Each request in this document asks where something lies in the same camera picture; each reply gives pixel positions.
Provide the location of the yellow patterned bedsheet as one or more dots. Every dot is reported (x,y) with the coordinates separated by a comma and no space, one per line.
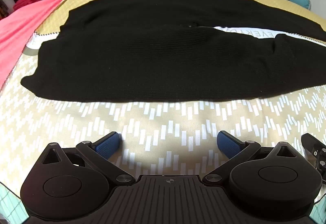
(178,117)

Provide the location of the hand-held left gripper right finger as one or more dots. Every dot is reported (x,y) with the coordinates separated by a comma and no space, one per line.
(229,147)

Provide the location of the coral pink blanket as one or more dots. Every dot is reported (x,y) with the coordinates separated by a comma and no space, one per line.
(15,35)

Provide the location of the red cloth pile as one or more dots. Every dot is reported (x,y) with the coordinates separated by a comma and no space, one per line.
(28,0)

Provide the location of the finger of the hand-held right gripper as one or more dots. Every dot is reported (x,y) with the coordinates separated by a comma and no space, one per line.
(315,152)

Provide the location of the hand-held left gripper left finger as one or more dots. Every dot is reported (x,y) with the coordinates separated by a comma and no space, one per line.
(108,145)

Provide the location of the black pants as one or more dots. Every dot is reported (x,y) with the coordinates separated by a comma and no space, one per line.
(152,60)

